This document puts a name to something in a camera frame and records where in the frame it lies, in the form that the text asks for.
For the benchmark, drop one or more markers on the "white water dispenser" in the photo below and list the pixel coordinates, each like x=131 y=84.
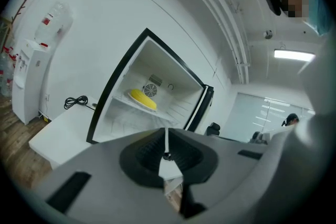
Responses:
x=29 y=81

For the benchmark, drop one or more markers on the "person's head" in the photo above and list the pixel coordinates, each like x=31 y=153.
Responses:
x=317 y=8

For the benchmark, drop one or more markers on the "yellow corn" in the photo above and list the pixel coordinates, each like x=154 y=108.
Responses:
x=143 y=98

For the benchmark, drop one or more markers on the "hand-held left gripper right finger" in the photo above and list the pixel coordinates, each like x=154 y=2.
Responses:
x=225 y=165

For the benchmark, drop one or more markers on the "black-framed white mini fridge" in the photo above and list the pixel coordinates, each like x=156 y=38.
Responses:
x=168 y=60

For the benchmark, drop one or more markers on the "rectangular ceiling light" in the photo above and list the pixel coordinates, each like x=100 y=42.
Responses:
x=294 y=55

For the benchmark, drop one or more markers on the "clear water dispenser bottle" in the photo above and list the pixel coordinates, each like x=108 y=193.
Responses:
x=53 y=23

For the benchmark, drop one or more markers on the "black office chair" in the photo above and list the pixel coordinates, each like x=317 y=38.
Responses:
x=213 y=129

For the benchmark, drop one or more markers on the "black head-worn camera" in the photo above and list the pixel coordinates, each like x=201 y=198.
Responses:
x=271 y=2

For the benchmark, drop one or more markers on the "round ceiling sensor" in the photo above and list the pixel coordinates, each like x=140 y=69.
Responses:
x=268 y=34

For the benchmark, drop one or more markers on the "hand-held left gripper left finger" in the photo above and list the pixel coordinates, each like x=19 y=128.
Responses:
x=105 y=191

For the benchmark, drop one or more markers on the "white low table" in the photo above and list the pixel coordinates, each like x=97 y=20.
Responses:
x=63 y=133

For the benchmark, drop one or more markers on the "person's left forearm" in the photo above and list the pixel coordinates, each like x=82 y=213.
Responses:
x=309 y=165

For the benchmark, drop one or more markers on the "white ceiling pipes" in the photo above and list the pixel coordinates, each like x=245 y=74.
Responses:
x=223 y=21

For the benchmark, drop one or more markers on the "group of empty water bottles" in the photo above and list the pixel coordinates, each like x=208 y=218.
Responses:
x=5 y=76

